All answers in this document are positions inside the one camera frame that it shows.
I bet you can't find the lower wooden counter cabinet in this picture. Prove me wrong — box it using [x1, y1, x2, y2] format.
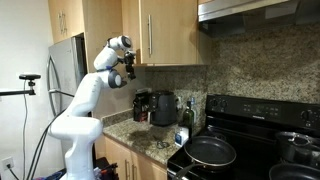
[105, 137, 167, 180]

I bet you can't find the cabinet above refrigerator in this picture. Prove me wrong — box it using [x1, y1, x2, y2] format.
[48, 0, 84, 43]

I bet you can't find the black electric stove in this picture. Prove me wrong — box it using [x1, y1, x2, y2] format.
[167, 94, 320, 180]

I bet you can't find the stainless range hood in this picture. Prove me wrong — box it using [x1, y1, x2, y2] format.
[198, 0, 320, 37]

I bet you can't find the white wall outlet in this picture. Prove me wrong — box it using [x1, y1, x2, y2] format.
[1, 157, 14, 171]

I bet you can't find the black frying pan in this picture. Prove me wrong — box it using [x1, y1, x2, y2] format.
[174, 136, 237, 180]
[269, 163, 320, 180]

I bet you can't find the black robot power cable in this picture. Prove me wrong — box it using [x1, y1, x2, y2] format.
[25, 109, 66, 180]

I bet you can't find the black pot with lid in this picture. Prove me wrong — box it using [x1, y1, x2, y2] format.
[275, 132, 320, 168]

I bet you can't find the white salt container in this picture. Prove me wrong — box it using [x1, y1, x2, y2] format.
[175, 127, 189, 147]

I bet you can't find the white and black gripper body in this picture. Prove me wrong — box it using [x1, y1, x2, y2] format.
[124, 50, 136, 65]

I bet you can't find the black camera on stand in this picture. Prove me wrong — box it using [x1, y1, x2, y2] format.
[0, 74, 41, 96]

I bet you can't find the stainless steel refrigerator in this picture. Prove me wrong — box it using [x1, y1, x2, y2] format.
[46, 36, 87, 116]

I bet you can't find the near black frying pan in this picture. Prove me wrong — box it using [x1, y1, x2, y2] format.
[174, 136, 237, 180]

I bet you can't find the cabinet door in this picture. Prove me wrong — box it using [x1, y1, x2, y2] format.
[139, 0, 198, 65]
[121, 0, 141, 65]

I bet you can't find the dark glass bottle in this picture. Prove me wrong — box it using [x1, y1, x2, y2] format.
[183, 101, 194, 138]

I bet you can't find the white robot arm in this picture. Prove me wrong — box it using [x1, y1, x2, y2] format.
[48, 35, 136, 180]

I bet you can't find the far black frying pan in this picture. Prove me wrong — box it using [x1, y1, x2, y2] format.
[269, 163, 320, 180]

